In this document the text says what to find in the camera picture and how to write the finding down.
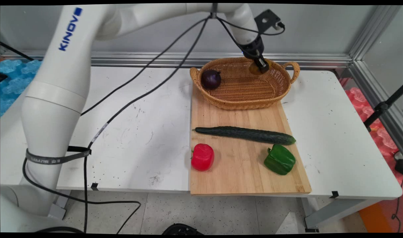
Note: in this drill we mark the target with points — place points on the woven wicker basket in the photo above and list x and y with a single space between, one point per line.
244 89

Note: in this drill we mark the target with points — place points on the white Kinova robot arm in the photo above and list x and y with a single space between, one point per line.
56 82

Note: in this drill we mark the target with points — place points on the wooden cutting board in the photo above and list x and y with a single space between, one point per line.
241 165

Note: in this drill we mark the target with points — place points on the round black floor object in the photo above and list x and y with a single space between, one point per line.
181 229

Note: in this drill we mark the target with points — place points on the orange floor mat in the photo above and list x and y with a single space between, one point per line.
376 218

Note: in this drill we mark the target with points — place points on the purple onion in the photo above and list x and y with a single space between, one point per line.
210 79

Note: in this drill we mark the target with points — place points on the grey table leg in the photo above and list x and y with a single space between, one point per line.
333 211

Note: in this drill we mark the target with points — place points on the red foam packing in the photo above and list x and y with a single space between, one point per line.
383 138

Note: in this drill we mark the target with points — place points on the black tripod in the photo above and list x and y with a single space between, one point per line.
381 107

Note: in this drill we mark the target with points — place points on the blue foam packing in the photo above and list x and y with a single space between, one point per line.
16 79

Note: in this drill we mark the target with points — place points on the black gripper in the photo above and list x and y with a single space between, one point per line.
253 48

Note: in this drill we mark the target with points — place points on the dark green cucumber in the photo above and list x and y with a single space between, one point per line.
247 134

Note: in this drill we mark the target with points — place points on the black tape marker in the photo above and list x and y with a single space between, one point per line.
334 194
94 186

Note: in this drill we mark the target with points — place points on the small black device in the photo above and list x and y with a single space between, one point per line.
399 163

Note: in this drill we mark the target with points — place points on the green bell pepper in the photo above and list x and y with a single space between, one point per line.
280 160

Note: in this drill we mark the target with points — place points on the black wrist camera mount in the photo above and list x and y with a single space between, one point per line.
267 19

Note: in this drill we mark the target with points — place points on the red bell pepper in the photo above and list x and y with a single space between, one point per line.
202 157

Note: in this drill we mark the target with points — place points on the brown potato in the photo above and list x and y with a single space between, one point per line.
252 69

